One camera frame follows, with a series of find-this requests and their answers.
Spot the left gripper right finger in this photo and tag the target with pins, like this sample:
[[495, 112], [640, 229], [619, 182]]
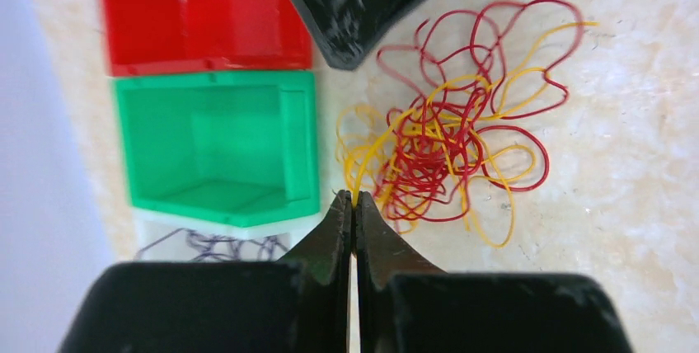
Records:
[[408, 304]]

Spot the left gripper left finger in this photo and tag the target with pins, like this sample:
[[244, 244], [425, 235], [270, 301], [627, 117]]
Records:
[[298, 303]]

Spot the white plastic bin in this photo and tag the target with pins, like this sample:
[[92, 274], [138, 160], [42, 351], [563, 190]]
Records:
[[166, 237]]

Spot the green plastic bin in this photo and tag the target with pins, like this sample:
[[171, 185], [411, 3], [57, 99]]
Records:
[[234, 148]]

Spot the red plastic bin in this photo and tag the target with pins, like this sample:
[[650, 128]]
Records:
[[154, 37]]

